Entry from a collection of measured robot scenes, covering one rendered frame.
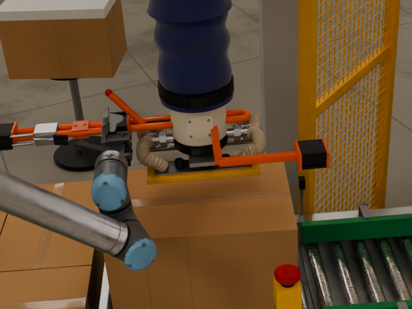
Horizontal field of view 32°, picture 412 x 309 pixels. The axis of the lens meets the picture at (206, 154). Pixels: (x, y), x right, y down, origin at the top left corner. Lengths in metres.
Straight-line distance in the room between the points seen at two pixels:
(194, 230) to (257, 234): 0.19
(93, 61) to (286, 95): 1.24
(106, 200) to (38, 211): 0.25
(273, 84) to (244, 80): 2.12
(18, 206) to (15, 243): 1.32
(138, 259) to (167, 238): 0.37
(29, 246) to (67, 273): 0.25
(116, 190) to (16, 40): 2.33
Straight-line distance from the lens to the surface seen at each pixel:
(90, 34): 3.98
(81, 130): 2.21
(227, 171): 2.15
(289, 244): 2.25
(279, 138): 3.37
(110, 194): 1.90
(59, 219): 1.74
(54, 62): 4.11
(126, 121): 2.21
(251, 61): 5.66
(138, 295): 2.37
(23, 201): 1.70
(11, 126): 2.28
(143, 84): 5.41
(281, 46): 3.17
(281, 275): 1.92
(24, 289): 2.78
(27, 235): 3.04
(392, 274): 2.71
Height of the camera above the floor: 2.29
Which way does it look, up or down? 31 degrees down
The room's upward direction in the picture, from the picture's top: 4 degrees counter-clockwise
